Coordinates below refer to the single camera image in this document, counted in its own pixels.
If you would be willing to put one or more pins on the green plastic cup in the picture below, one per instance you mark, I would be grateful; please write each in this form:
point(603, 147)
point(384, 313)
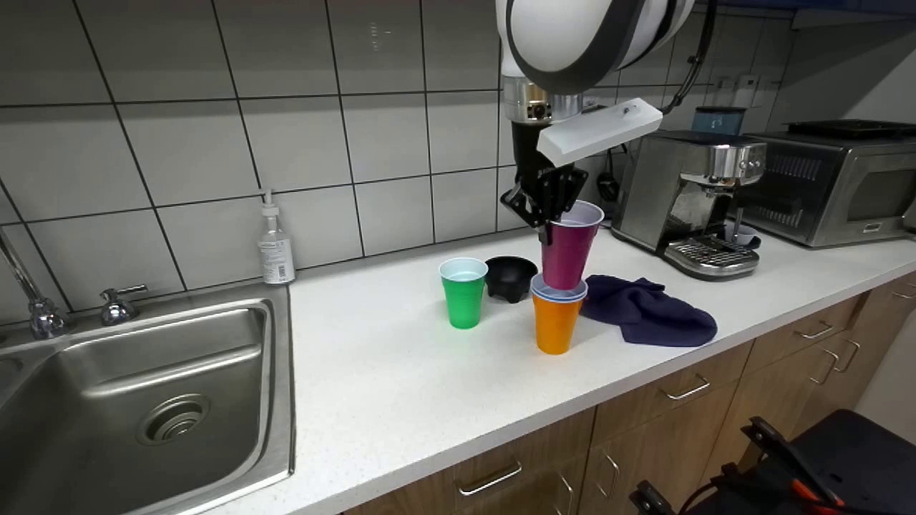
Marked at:
point(464, 303)

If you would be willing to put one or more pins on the black orange clamp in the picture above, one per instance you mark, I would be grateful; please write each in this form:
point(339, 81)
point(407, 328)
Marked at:
point(777, 453)

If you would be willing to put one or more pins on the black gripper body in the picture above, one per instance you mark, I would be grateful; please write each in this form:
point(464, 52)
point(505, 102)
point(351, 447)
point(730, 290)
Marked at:
point(530, 159)

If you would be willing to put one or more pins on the stainless toaster oven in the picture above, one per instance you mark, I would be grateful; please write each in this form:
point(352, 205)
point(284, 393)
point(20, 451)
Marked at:
point(839, 191)

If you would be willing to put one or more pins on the black cart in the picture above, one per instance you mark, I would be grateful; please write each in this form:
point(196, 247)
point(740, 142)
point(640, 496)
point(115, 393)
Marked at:
point(859, 468)

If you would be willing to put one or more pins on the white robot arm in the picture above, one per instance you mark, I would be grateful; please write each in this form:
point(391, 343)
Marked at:
point(581, 38)

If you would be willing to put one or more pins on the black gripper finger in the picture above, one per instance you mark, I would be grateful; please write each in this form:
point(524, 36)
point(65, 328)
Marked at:
point(561, 205)
point(523, 208)

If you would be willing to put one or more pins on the small black bowl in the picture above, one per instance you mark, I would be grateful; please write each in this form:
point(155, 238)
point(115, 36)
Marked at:
point(511, 280)

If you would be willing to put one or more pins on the sink drain strainer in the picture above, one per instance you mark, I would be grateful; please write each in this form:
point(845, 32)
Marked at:
point(176, 420)

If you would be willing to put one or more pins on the stainless espresso machine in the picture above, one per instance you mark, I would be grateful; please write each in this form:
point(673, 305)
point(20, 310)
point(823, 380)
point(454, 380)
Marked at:
point(667, 201)

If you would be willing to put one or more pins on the blue water tank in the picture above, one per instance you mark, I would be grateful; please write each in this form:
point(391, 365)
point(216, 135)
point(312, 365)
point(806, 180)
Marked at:
point(716, 119)

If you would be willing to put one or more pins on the wooden cabinet front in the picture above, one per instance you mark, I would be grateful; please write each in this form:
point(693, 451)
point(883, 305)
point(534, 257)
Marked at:
point(517, 468)
point(883, 334)
point(792, 383)
point(660, 431)

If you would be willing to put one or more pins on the magenta plastic cup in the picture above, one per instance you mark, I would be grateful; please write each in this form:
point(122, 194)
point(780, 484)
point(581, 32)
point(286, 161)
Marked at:
point(571, 251)

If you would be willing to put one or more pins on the chrome faucet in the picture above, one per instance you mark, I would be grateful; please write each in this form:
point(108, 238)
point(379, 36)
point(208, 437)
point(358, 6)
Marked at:
point(42, 310)

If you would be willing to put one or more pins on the stainless steel sink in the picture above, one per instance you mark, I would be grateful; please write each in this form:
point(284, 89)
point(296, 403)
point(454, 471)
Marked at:
point(115, 403)

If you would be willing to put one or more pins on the dark navy cloth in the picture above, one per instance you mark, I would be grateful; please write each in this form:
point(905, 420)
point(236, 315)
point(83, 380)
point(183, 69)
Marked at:
point(654, 313)

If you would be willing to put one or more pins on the orange plastic cup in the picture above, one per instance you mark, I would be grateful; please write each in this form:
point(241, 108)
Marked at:
point(556, 330)

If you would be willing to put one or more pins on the clear soap pump bottle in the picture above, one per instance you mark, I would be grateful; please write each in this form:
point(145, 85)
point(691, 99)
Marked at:
point(275, 251)

